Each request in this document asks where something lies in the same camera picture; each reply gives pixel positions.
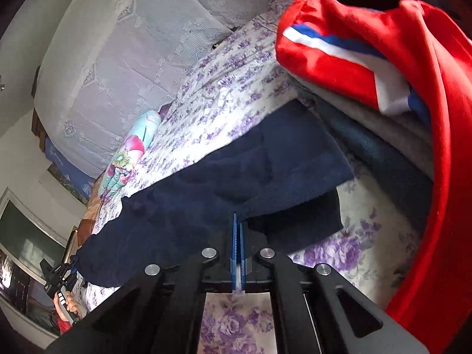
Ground person's left hand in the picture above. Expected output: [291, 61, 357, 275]
[53, 291, 87, 321]

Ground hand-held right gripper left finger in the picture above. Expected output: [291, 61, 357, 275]
[44, 212, 241, 354]

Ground colourful floral pillow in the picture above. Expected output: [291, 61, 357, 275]
[98, 111, 163, 201]

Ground white framed window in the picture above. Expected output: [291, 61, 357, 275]
[0, 188, 72, 266]

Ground grey folded garment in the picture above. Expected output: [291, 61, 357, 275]
[295, 77, 434, 170]

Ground orange cloth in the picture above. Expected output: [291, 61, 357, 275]
[76, 184, 111, 244]

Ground red garment with striped band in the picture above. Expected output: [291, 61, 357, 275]
[276, 0, 472, 343]

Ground blue patterned cloth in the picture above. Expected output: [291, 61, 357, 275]
[44, 136, 98, 196]

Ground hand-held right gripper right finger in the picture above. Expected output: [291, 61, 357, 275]
[240, 219, 430, 354]

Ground navy pants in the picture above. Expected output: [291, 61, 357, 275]
[77, 99, 355, 288]

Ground purple floral bedsheet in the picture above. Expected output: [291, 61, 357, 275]
[74, 0, 425, 354]

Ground dark teal folded garment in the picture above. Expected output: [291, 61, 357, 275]
[321, 107, 434, 244]

